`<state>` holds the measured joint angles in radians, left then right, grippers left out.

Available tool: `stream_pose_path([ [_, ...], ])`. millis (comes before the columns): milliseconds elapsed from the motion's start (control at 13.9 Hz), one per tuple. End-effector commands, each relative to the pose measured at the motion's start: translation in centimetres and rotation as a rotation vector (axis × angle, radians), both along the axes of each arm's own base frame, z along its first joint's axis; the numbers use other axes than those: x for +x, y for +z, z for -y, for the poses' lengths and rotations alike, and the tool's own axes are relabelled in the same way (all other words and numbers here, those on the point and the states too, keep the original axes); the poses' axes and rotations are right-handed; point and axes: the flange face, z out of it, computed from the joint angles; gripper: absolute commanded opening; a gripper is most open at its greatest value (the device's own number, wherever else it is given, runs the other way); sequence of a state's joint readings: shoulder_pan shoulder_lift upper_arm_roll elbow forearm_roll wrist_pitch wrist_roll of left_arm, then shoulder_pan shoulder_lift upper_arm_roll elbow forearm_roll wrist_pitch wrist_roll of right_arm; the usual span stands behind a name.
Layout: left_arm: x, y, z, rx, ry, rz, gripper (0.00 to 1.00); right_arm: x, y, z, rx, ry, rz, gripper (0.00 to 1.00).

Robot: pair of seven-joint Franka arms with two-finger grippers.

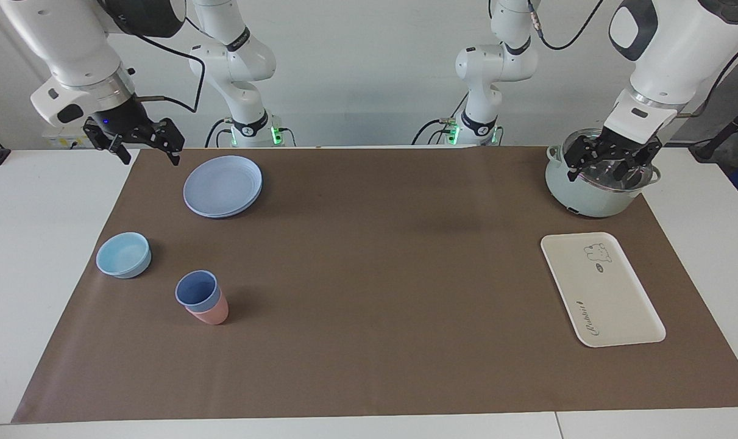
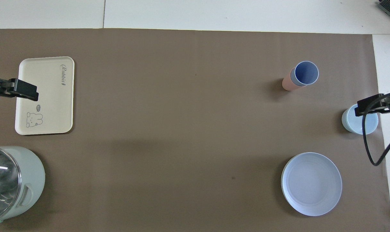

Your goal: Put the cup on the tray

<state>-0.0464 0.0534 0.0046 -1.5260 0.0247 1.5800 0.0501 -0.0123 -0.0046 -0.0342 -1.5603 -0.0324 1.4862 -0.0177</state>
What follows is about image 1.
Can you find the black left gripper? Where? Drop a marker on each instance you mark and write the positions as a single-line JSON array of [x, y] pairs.
[[618, 149]]

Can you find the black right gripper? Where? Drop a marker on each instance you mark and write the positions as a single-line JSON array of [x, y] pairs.
[[125, 125]]

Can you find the blue ribbed cup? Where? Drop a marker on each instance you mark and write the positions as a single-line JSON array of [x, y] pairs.
[[195, 289]]

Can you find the pink cup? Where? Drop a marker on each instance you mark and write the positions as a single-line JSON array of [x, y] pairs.
[[216, 314]]

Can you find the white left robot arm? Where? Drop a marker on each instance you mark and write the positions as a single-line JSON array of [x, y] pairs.
[[667, 61]]

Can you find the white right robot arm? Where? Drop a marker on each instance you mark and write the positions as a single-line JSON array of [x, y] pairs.
[[70, 42]]

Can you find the cream tray with rabbit print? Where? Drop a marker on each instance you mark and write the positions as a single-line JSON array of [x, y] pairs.
[[600, 292]]

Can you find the glass pot lid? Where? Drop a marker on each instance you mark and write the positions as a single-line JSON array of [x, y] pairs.
[[597, 177]]

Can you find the pale green electric pot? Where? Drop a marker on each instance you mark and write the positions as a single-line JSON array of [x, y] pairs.
[[582, 198]]

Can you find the white box with yellow label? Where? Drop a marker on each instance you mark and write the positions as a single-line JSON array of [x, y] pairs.
[[61, 140]]

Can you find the black stand leg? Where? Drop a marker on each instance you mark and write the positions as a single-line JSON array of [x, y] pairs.
[[707, 149]]

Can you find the lavender blue plate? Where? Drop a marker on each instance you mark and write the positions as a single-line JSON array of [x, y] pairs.
[[219, 186]]

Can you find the light blue bowl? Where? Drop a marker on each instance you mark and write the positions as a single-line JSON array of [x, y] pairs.
[[122, 253]]

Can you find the brown table mat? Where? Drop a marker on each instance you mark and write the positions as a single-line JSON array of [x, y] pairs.
[[368, 274]]

